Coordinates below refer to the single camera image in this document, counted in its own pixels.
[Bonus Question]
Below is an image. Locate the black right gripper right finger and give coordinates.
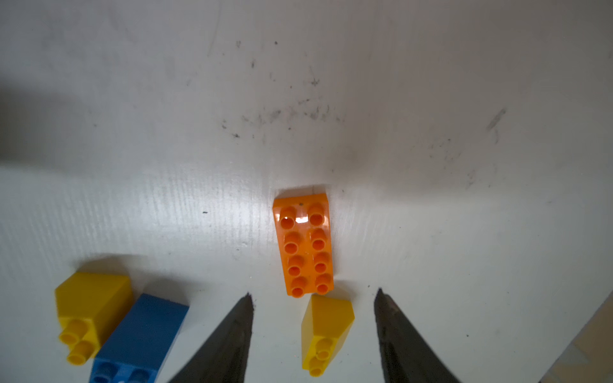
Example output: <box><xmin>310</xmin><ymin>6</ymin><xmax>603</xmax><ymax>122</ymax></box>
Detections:
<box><xmin>374</xmin><ymin>289</ymin><xmax>459</xmax><ymax>383</ymax></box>

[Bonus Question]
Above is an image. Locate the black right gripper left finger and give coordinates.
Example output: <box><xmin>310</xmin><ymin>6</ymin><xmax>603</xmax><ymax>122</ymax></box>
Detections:
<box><xmin>171</xmin><ymin>294</ymin><xmax>254</xmax><ymax>383</ymax></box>

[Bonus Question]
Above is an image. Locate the blue lego brick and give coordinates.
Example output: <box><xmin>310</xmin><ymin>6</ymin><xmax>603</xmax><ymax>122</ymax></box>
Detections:
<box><xmin>89</xmin><ymin>294</ymin><xmax>189</xmax><ymax>382</ymax></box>

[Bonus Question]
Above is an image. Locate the orange lego plate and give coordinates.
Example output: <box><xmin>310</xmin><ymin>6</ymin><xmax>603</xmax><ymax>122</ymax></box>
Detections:
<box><xmin>272</xmin><ymin>193</ymin><xmax>334</xmax><ymax>298</ymax></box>

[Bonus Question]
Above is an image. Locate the yellow lego brick far right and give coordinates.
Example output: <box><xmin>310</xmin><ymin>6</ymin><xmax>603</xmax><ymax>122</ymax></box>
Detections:
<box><xmin>301</xmin><ymin>295</ymin><xmax>355</xmax><ymax>378</ymax></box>

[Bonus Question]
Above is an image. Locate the yellow lego brick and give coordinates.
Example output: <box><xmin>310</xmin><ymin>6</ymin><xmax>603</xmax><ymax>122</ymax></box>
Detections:
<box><xmin>54</xmin><ymin>272</ymin><xmax>134</xmax><ymax>366</ymax></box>
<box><xmin>301</xmin><ymin>295</ymin><xmax>355</xmax><ymax>378</ymax></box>

